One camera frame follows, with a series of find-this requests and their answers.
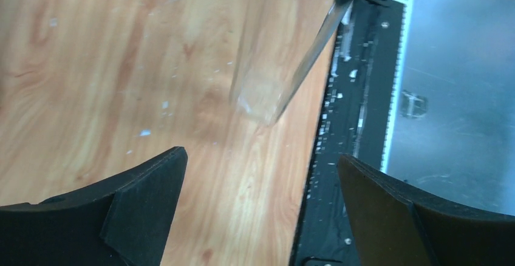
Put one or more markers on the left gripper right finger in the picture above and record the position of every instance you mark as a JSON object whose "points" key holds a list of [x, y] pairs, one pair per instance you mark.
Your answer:
{"points": [[395, 223]]}

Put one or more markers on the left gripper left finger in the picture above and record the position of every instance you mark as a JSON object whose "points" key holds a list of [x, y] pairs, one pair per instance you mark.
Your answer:
{"points": [[121, 220]]}

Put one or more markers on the clear bottle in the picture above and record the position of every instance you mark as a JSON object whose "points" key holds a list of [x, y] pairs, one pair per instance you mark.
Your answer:
{"points": [[280, 42]]}

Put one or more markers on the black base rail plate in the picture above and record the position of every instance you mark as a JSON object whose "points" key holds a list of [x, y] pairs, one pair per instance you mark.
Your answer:
{"points": [[354, 116]]}

